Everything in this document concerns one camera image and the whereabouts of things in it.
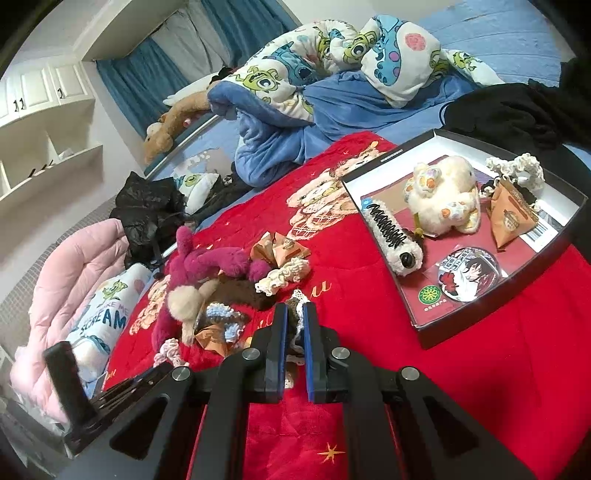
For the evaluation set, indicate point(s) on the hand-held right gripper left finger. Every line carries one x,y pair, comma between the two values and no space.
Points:
279,350

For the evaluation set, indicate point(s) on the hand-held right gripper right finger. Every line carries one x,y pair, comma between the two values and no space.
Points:
311,350

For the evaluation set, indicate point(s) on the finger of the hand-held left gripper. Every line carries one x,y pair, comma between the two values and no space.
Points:
138,383

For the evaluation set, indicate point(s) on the brown lace-trimmed scrunchie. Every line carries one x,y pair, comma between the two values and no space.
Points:
298,307

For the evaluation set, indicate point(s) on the round printed badge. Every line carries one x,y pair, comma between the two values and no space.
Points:
468,272

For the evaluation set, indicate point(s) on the black shallow cardboard box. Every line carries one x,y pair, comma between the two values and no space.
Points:
369,184

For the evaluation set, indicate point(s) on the cream plush toy floral clothes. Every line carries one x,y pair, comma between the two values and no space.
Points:
448,194

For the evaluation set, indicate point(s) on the orange snack packet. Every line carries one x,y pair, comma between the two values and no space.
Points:
265,249
510,217
293,247
212,341

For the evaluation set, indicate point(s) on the cream lace scrunchie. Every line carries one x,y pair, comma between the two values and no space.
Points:
284,274
517,168

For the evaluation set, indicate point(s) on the pink lace scrunchie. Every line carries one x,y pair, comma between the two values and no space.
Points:
167,351

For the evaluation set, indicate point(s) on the light blue scrunchie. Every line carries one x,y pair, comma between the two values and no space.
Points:
224,318

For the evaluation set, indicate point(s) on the brown fuzzy hair clip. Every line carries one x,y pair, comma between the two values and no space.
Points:
244,295

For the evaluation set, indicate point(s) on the white cartoon print pillow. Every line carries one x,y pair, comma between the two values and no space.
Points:
111,314

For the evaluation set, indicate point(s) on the beige plush toy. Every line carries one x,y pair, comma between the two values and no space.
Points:
184,300

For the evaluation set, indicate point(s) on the red bear-print blanket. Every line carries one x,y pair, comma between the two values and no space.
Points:
415,392

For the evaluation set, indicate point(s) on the pink plush toy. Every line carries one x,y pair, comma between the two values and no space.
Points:
207,263

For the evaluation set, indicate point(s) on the pink quilt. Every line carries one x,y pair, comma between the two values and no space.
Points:
69,277

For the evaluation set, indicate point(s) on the dark clothes pile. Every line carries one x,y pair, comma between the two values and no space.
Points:
226,194

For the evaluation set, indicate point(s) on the black plastic bag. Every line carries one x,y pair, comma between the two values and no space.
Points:
147,212

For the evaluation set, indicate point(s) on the small cartoon print pillow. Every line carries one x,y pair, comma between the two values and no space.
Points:
196,189

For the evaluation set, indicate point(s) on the blue bed sheet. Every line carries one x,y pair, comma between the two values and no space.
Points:
415,124

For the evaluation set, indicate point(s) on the brown plush bear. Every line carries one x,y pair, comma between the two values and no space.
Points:
180,120

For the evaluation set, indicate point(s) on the blue fleece blanket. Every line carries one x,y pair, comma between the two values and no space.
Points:
369,101

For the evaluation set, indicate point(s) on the white plush toy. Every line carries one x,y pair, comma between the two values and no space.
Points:
194,87

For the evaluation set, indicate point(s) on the cartoon monster print quilt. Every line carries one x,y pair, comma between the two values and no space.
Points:
286,69

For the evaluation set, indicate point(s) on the blue curtain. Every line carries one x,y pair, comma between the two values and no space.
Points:
249,27
134,83

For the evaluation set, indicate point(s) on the black garment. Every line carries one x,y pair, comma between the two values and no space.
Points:
517,106

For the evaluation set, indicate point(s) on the grey curtain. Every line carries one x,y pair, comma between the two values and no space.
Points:
194,37

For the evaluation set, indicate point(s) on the white wall shelf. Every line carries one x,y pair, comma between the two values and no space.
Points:
46,175

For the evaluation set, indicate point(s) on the grey bed rail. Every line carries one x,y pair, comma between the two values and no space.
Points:
184,143

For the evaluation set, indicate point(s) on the white wall cabinet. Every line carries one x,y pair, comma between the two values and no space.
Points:
37,87

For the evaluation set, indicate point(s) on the blue foam wall panel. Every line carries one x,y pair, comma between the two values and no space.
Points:
498,32

